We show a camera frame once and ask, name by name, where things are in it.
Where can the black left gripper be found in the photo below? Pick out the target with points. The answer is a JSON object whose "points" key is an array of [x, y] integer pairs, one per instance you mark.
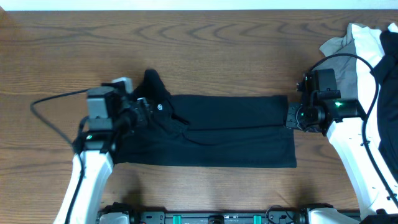
{"points": [[144, 116]]}

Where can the black polo shirt with logo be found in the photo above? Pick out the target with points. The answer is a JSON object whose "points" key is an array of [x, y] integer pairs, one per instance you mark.
{"points": [[209, 131]]}

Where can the white garment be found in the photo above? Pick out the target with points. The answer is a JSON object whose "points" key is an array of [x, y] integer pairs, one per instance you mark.
{"points": [[368, 46]]}

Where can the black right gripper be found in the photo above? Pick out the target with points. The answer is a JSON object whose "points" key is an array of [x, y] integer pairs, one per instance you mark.
{"points": [[290, 111]]}

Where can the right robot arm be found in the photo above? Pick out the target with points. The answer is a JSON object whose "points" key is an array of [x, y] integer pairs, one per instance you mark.
{"points": [[350, 126]]}

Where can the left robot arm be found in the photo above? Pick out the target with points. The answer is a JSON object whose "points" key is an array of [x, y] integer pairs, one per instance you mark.
{"points": [[101, 135]]}

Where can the grey garment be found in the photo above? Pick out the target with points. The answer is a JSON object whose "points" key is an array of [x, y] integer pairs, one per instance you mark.
{"points": [[343, 66]]}

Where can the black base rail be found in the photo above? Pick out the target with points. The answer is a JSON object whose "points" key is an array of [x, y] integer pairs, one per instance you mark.
{"points": [[124, 213]]}

